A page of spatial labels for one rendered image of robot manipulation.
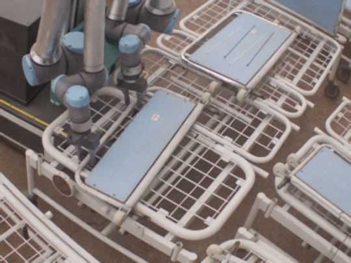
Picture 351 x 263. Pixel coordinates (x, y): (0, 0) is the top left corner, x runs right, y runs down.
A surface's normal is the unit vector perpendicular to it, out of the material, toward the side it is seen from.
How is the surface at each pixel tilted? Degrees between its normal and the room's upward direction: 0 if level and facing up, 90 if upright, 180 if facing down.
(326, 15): 91
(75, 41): 5
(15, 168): 0
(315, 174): 7
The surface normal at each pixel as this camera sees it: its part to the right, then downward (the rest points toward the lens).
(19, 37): -0.42, 0.58
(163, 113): 0.12, -0.72
